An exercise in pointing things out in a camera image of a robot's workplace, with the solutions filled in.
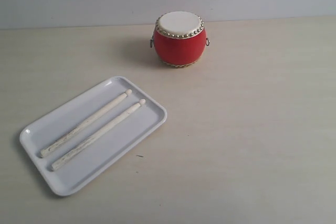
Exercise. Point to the small red drum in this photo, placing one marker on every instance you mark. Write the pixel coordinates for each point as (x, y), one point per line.
(179, 38)

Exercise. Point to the white drumstick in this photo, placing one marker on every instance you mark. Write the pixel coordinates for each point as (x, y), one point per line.
(85, 123)
(95, 136)

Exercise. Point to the white plastic tray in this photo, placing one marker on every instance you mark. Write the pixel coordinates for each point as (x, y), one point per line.
(76, 142)

